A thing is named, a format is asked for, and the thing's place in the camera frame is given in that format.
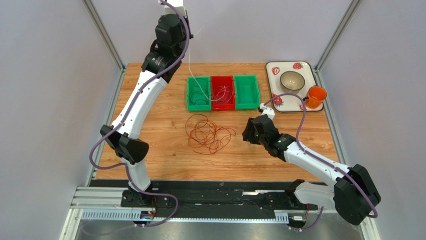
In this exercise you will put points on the strawberry pattern tray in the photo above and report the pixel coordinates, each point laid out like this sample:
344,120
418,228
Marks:
274,71

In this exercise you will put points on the green bin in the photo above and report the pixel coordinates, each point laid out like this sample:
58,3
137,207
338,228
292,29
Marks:
247,92
198,94

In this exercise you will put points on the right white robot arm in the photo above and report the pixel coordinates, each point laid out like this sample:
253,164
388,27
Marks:
348,190

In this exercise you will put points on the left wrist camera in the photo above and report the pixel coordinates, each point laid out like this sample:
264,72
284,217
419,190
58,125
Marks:
177,4

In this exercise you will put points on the red bin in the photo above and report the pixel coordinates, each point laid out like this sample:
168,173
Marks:
223,93

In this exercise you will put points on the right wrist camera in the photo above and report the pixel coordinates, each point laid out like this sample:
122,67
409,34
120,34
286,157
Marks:
266,111

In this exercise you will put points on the left green bin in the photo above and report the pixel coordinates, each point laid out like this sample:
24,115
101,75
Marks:
198,94

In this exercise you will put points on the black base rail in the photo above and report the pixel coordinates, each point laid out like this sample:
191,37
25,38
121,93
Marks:
226,200

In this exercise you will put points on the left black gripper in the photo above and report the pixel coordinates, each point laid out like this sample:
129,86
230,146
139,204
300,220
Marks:
181,22

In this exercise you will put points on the orange cup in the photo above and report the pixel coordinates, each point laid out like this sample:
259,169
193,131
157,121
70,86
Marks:
315,97

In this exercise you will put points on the grey bowl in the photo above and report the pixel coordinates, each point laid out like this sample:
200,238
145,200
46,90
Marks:
292,82

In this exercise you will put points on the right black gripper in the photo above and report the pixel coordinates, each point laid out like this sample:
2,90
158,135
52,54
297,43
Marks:
252,132

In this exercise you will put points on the right green bin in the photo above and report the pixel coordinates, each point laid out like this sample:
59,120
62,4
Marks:
247,92

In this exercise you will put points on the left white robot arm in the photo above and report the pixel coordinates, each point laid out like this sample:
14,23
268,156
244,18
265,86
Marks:
159,67

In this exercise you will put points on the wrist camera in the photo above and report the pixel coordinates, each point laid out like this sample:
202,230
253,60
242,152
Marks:
177,4
266,111

